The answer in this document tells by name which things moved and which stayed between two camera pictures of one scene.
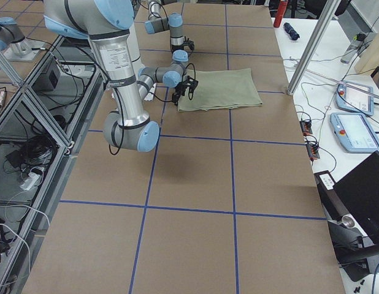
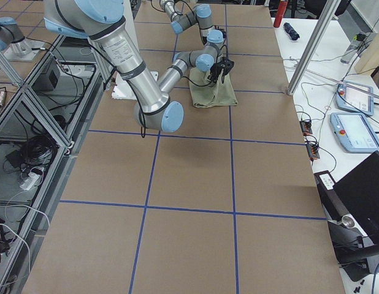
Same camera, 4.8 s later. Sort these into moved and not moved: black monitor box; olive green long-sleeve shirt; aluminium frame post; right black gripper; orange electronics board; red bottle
Moved: olive green long-sleeve shirt; right black gripper
Not moved: orange electronics board; black monitor box; aluminium frame post; red bottle
